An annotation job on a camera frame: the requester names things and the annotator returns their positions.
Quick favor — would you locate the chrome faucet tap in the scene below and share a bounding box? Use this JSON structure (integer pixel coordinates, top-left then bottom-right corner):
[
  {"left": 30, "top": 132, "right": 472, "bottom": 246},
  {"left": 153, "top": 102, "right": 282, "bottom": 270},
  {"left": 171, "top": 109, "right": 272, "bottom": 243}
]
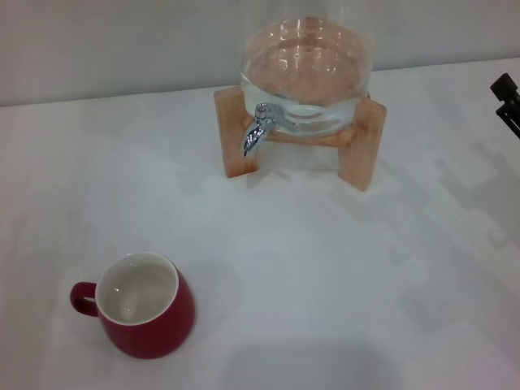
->
[{"left": 242, "top": 102, "right": 300, "bottom": 158}]

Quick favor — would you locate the red ceramic cup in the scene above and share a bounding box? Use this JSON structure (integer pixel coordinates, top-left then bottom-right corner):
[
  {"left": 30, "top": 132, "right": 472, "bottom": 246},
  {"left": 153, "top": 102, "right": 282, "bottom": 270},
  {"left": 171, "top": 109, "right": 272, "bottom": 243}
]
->
[{"left": 69, "top": 250, "right": 197, "bottom": 360}]

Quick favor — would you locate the glass water dispenser jar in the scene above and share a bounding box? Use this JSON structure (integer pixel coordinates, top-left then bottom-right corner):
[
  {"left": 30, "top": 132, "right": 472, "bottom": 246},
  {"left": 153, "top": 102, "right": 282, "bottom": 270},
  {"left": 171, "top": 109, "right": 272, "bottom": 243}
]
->
[{"left": 237, "top": 0, "right": 377, "bottom": 135}]

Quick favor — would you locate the wooden dispenser stand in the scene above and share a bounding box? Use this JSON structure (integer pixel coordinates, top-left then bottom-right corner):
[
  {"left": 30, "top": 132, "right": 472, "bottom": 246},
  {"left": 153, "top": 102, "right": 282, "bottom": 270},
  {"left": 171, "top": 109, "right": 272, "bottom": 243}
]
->
[{"left": 214, "top": 87, "right": 387, "bottom": 192}]

